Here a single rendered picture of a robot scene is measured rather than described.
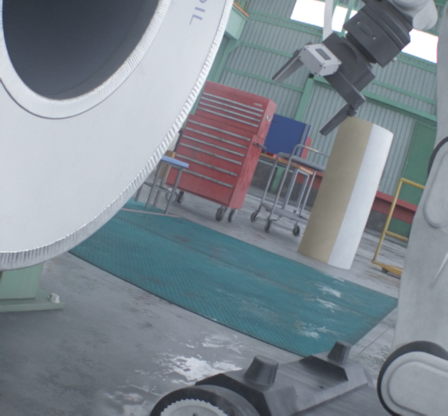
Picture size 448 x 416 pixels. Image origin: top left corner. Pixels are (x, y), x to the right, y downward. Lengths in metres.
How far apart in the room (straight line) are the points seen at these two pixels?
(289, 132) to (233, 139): 4.13
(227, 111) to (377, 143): 1.51
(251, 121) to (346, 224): 1.36
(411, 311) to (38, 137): 0.73
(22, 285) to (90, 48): 0.62
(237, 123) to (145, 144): 4.79
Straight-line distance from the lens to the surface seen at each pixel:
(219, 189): 6.12
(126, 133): 1.44
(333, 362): 1.29
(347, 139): 5.80
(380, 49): 0.92
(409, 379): 1.00
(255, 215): 7.64
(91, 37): 1.46
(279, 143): 10.25
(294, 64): 0.97
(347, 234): 5.77
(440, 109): 1.08
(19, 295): 1.63
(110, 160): 1.42
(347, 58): 0.93
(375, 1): 0.94
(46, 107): 1.18
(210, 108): 6.39
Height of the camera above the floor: 0.51
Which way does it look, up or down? 3 degrees down
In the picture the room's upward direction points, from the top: 19 degrees clockwise
